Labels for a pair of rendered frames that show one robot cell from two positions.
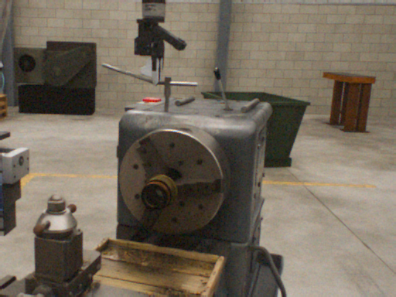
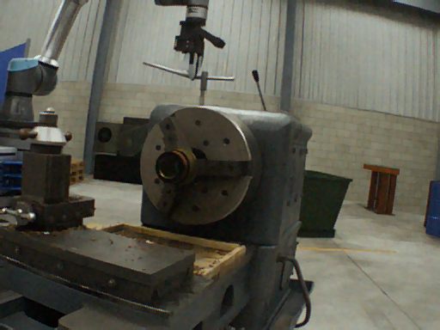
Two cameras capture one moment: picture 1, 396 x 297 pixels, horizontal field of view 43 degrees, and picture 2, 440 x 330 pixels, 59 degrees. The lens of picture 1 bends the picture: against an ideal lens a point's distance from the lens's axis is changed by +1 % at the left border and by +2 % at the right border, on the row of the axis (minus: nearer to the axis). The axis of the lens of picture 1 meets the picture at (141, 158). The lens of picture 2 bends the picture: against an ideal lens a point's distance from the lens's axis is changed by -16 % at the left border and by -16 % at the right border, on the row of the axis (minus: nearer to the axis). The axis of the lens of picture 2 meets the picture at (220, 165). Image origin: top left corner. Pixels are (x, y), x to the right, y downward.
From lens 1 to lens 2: 38 cm
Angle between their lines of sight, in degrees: 10
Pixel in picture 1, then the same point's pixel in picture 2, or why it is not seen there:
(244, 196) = (276, 193)
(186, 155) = (211, 133)
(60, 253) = (43, 168)
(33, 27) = (115, 106)
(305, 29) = (350, 127)
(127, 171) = (149, 152)
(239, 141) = (272, 132)
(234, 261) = (260, 265)
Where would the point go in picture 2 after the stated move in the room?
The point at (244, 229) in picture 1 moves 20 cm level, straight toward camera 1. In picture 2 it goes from (274, 230) to (265, 244)
